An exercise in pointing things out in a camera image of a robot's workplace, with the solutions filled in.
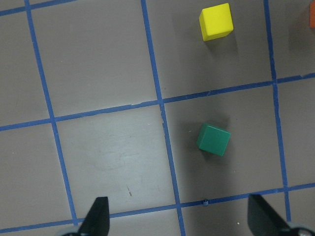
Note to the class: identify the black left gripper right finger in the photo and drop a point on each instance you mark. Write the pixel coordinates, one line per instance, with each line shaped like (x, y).
(263, 220)

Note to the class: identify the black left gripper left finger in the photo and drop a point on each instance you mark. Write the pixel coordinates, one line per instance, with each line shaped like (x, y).
(96, 222)

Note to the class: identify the green wooden block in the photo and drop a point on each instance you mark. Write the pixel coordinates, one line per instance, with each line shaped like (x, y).
(213, 139)

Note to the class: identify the yellow wooden block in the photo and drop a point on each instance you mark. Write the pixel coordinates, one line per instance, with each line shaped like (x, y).
(216, 22)

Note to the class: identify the orange wooden block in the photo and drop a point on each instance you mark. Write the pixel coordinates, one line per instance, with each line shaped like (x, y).
(312, 15)

